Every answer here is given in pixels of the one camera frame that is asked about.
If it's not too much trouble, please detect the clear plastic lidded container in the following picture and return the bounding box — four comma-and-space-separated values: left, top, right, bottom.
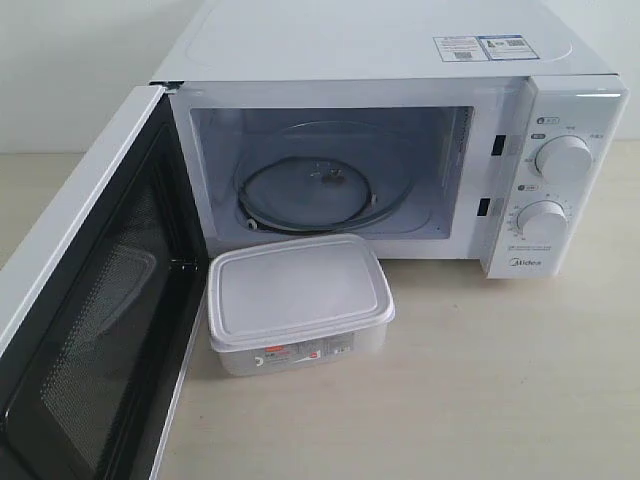
207, 234, 395, 376

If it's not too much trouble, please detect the white microwave door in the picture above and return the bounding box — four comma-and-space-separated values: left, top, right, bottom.
1, 84, 208, 479

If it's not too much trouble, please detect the white Midea microwave oven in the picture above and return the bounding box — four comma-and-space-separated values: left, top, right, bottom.
152, 1, 628, 279

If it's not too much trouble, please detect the lower white timer knob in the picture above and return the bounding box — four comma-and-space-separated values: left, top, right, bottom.
516, 200, 569, 242

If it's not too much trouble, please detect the white label sticker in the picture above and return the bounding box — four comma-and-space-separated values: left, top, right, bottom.
433, 36, 489, 63

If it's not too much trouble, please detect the upper white control knob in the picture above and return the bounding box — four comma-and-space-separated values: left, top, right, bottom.
534, 136, 594, 184

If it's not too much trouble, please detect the blue label sticker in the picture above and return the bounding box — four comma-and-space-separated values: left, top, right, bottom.
477, 34, 539, 61

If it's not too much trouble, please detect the black turntable roller ring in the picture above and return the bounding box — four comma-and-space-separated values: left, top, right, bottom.
236, 157, 379, 235

